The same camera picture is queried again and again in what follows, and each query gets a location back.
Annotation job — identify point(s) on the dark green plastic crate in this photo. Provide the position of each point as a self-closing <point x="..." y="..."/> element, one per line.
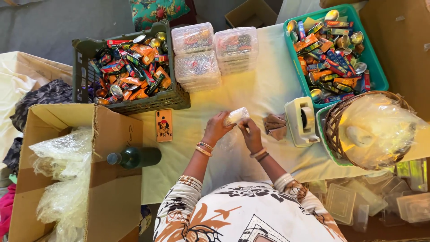
<point x="84" y="74"/>

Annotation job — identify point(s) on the person's left fingers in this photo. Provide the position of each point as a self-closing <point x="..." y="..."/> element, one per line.
<point x="227" y="118"/>

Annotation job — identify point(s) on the person's patterned white garment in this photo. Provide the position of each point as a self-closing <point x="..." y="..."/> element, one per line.
<point x="245" y="211"/>

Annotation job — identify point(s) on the small clear plastic packet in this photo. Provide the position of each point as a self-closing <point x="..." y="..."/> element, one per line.
<point x="237" y="115"/>

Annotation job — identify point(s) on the large cardboard box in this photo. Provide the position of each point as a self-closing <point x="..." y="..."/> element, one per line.
<point x="114" y="188"/>

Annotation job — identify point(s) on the large brown cardboard sheet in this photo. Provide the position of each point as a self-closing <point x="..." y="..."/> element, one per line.
<point x="399" y="50"/>

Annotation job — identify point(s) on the brown folded cloth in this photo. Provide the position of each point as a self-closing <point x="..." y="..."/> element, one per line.
<point x="274" y="125"/>

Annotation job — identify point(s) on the stack of filled clear boxes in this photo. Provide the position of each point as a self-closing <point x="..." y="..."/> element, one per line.
<point x="237" y="50"/>
<point x="195" y="57"/>

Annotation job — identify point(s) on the white table cloth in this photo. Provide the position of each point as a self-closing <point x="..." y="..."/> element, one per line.
<point x="268" y="97"/>

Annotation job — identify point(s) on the person's left hand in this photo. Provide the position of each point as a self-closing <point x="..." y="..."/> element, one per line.
<point x="215" y="127"/>

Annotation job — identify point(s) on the pile of toothpaste and bowls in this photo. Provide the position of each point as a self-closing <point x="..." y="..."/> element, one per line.
<point x="331" y="57"/>

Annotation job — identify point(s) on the white tape dispenser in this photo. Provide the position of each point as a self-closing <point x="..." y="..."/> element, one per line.
<point x="301" y="121"/>

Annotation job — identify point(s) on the heap of assorted small goods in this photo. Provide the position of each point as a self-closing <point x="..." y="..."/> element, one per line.
<point x="131" y="70"/>

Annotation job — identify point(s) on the teal plastic basket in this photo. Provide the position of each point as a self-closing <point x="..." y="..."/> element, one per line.
<point x="373" y="64"/>

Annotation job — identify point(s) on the person's right hand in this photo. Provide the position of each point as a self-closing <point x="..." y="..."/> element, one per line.
<point x="251" y="135"/>

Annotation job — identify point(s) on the heap of clear plastic bags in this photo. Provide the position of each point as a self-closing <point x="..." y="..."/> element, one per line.
<point x="63" y="181"/>

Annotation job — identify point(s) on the dark green glass bottle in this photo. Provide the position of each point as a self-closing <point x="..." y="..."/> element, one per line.
<point x="137" y="157"/>

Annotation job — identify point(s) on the brown wicker basket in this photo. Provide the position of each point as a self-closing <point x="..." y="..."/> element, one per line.
<point x="331" y="131"/>

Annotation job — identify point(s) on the pile of empty clear containers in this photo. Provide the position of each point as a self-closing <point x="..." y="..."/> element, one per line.
<point x="369" y="198"/>

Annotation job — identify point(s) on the small open cardboard box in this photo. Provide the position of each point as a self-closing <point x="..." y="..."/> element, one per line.
<point x="251" y="14"/>

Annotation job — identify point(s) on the white green-rimmed tray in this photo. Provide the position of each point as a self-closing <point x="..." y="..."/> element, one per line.
<point x="321" y="134"/>

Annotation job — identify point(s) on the person's right fingers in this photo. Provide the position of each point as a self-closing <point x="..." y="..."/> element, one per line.
<point x="244" y="123"/>

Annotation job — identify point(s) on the dark patterned fabric heap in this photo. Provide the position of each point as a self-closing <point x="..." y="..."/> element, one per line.
<point x="40" y="100"/>

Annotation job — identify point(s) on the beaded bangles on left wrist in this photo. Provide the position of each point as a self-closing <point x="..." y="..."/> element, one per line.
<point x="205" y="148"/>

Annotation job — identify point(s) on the orange printed phone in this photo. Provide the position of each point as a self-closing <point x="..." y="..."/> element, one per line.
<point x="164" y="125"/>

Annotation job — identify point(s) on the pink cloth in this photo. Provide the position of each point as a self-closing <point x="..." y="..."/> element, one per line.
<point x="6" y="208"/>

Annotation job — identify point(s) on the teal floral cushion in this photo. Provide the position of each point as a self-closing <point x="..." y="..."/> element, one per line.
<point x="154" y="11"/>

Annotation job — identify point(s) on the bangles on right wrist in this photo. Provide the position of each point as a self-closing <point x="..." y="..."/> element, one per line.
<point x="259" y="154"/>

